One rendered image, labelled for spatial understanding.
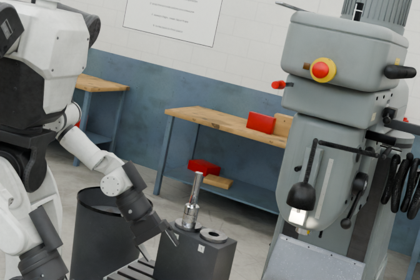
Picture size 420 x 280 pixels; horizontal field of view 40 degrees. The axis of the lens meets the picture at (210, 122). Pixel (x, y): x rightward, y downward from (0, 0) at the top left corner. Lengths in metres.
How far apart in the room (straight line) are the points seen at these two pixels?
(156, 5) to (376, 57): 5.45
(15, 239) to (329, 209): 0.81
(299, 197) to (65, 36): 0.70
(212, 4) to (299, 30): 4.99
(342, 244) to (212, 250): 0.51
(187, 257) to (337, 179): 0.57
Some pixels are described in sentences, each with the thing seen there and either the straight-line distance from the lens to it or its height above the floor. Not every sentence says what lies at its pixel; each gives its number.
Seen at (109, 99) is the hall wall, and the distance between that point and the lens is 7.05.
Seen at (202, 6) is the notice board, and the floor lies 1.94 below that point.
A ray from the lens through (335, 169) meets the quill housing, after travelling 1.59.
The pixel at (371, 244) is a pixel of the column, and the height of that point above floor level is 1.20.
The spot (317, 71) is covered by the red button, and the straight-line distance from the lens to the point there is 1.39.
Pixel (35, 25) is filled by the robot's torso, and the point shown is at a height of 1.73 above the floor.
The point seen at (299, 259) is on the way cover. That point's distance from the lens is 2.13.
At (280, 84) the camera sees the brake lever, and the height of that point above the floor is 1.70.
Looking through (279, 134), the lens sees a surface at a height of 0.90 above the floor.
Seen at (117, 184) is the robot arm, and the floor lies 1.31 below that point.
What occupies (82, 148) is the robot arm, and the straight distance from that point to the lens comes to 1.77.
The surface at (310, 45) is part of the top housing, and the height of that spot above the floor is 1.81.
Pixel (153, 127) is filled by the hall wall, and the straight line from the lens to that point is 6.75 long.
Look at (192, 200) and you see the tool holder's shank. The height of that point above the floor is 1.25.
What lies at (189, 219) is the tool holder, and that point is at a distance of 1.90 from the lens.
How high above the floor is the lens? 1.82
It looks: 10 degrees down
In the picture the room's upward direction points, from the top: 12 degrees clockwise
